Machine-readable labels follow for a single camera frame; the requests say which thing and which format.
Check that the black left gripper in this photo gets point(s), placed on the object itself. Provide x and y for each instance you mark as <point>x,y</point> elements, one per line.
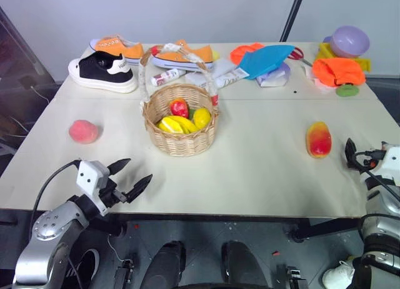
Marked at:
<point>109,193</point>

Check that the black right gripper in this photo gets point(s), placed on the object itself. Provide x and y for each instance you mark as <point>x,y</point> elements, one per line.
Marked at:
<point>367,160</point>

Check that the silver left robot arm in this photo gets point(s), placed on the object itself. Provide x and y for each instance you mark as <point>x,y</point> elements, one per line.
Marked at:
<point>47,229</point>

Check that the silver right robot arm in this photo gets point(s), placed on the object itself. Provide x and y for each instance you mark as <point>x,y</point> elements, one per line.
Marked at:
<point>379,232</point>

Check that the green object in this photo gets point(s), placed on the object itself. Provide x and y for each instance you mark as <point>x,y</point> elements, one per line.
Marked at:
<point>191,113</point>

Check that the large red yellow mango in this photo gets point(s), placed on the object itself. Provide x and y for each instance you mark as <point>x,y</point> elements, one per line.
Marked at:
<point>318,140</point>

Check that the green sponge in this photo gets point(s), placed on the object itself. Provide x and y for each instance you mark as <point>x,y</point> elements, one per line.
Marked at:
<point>347,91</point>

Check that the pink peach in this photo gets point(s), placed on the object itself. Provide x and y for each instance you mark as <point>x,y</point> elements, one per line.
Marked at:
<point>83,131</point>

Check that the yellow banana bunch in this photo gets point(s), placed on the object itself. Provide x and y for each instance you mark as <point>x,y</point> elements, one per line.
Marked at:
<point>176,124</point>

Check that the large orange cloth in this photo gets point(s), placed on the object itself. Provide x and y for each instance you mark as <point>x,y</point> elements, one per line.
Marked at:
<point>339,71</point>

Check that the white and pink paper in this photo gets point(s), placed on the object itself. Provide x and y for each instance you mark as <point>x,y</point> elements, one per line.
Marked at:
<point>317,81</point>

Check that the small red yellow mango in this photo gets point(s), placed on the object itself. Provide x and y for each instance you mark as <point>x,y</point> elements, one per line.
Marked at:
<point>179,107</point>

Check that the yellow lemon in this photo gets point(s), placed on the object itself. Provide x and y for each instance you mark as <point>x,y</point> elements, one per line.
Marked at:
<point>201,117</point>

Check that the dark rounded shape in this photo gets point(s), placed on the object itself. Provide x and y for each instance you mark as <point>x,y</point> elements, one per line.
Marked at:
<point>167,264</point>

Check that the black shoe with white sole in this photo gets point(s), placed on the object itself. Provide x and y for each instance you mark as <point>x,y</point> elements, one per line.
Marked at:
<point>84,267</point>

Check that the red and white tube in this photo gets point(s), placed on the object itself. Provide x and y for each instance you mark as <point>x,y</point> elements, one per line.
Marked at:
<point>165,76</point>

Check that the black and white sneaker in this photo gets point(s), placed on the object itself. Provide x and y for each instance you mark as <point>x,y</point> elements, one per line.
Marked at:
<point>100,73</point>

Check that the large purple bowl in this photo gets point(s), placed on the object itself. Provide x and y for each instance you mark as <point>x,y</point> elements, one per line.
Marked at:
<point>350,42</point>

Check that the orange canvas sneaker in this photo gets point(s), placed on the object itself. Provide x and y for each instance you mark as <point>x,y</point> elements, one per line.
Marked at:
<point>125,49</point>
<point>190,56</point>

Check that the blue cloth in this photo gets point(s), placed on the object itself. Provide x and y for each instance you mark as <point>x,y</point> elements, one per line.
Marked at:
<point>265,60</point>

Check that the white printed package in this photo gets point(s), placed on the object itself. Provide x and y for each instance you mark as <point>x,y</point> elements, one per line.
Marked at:
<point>223,74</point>

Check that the small yellow object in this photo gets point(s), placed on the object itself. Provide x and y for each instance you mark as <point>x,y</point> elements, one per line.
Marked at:
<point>216,54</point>

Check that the black pole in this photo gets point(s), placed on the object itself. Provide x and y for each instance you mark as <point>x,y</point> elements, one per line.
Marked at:
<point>290,17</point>

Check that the small orange cloth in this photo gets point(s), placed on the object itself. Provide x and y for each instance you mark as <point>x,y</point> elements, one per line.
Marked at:
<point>242,51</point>

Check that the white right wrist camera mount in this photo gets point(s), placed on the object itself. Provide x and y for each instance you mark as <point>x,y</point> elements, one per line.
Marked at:
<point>390,162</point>

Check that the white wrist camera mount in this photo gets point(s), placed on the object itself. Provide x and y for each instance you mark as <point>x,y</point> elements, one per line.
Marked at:
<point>89,176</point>
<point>390,162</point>

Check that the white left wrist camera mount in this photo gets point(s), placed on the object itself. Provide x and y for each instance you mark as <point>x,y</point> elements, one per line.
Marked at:
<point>89,176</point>

